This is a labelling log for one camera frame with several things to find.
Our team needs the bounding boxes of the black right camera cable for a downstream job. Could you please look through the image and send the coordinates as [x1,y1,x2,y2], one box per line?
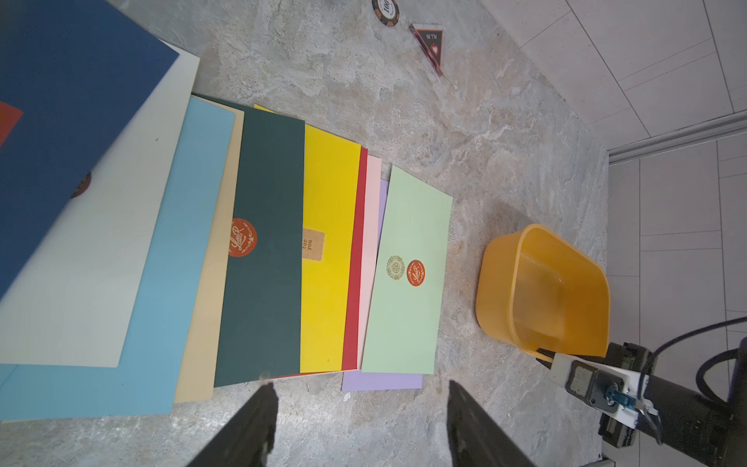
[637,315,747,410]

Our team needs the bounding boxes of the navy blue envelope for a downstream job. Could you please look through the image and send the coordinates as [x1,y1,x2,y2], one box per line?
[1,1,178,291]

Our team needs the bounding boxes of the cream white envelope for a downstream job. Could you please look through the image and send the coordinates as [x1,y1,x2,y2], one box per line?
[1,49,200,368]

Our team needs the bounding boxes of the yellow plastic storage box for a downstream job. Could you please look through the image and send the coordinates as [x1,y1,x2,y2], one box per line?
[475,224,611,361]

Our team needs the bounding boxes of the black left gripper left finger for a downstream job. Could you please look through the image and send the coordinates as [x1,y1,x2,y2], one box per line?
[188,383,278,467]

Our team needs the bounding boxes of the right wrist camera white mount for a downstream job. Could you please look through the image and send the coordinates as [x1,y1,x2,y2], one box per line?
[550,353,661,432]

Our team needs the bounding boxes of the lavender purple envelope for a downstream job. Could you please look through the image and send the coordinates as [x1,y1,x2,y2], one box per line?
[342,179,423,392]

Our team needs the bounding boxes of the round poker chip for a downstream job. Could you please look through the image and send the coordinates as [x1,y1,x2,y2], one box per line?
[372,0,400,27]

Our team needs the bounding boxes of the yellow envelope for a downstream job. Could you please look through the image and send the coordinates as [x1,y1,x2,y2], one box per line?
[229,108,361,381]

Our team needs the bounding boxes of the pink envelope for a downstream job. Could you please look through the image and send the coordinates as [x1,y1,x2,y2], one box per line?
[357,155,381,369]

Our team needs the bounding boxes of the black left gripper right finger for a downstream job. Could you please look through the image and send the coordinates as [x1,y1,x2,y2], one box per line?
[447,381,533,467]

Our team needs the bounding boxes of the light green envelope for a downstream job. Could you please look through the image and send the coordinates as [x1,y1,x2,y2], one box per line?
[362,167,453,375]

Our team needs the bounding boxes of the light blue envelope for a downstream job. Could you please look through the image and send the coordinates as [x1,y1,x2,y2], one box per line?
[1,97,235,421]

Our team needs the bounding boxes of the dark green envelope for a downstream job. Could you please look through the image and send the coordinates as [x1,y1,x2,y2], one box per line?
[214,103,305,387]

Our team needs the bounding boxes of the red envelope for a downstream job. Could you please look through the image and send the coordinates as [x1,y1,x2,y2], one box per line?
[283,130,364,379]

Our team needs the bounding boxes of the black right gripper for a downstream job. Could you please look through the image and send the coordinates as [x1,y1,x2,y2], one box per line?
[598,342,746,466]

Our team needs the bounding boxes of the beige tan envelope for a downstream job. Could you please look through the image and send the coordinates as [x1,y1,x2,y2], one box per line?
[174,98,244,404]

